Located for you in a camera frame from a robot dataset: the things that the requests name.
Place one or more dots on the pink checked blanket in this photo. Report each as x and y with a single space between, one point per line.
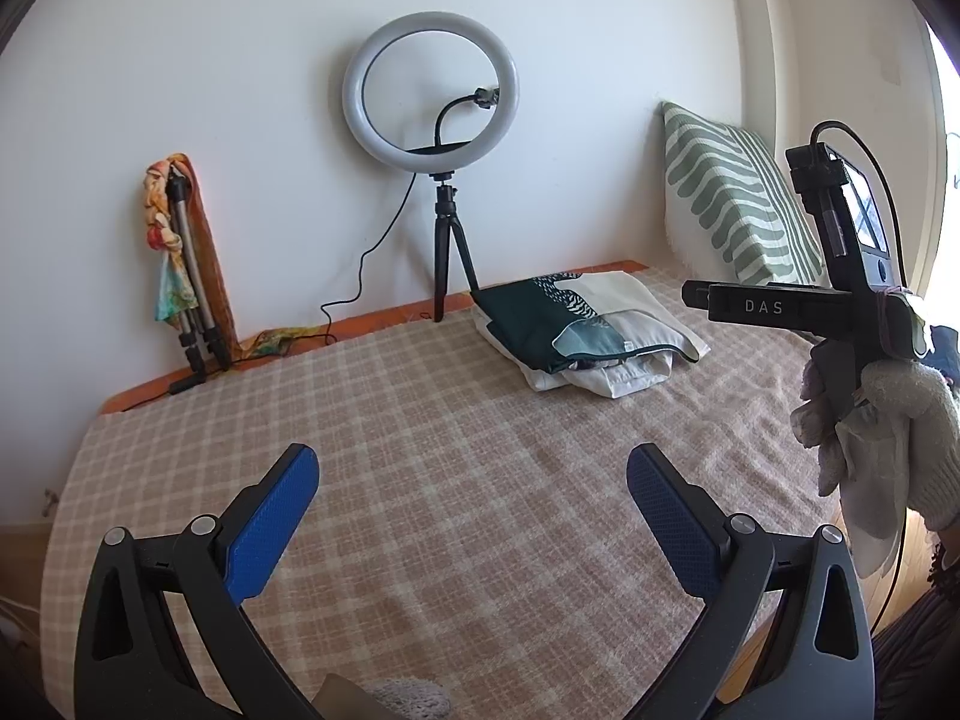
450 465

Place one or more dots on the person's right hand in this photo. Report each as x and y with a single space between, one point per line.
915 420

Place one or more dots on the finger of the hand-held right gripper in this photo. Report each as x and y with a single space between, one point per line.
765 306

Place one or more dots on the person's striped pants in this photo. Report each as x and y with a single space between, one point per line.
924 664

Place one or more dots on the green striped pillow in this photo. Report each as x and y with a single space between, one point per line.
739 195

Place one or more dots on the black mini tripod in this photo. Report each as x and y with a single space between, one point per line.
450 240

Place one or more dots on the folded silver tripod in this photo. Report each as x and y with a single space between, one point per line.
196 292

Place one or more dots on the white tree print shirt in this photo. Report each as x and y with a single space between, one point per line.
570 315

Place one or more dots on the person's left hand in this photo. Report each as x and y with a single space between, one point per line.
409 699

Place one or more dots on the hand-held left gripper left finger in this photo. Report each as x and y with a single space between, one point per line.
270 525

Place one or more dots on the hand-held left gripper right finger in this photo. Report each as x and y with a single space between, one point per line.
667 517

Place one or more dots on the white folded garment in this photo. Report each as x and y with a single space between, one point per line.
622 379

